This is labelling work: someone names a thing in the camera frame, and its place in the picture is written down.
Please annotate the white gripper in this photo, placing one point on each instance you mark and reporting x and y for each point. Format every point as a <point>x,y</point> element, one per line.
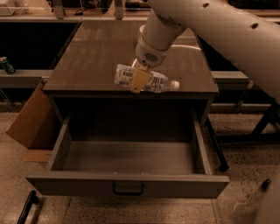
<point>149,54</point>

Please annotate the clear plastic water bottle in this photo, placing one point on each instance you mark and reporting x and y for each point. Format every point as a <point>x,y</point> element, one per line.
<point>158,83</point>

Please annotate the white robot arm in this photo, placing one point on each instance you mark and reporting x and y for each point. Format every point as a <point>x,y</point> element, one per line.
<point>250,43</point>

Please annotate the grey wooden drawer cabinet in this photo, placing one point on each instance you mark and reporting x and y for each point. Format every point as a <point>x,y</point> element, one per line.
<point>87,67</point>

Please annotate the open grey top drawer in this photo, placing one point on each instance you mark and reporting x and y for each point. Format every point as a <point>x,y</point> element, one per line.
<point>156,143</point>

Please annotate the grey right bench shelf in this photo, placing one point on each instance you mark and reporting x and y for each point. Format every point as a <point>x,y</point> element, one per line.
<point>232,80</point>

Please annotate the grey bench shelf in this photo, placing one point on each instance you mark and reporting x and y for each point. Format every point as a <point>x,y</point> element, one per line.
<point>23,78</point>
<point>232,80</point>

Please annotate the brown cardboard box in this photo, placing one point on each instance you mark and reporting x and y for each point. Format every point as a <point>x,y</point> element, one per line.
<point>36,127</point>

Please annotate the grey left bench shelf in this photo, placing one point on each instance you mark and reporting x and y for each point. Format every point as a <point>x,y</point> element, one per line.
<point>23,78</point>

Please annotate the black diagonal stand leg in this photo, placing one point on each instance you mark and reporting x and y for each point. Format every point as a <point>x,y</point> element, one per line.
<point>223,162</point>

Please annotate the green drink can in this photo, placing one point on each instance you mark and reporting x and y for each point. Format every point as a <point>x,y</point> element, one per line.
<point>6,65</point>

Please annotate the black bar bottom left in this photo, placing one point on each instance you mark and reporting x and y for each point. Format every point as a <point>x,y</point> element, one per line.
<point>32,199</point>

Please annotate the black caster foot right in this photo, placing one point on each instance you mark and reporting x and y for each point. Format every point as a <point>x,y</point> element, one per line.
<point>265,184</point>

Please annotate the black drawer handle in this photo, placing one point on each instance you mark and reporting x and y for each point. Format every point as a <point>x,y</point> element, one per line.
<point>127,189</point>

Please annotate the black metal floor frame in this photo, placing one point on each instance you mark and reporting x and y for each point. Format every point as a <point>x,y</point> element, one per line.
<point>257,136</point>

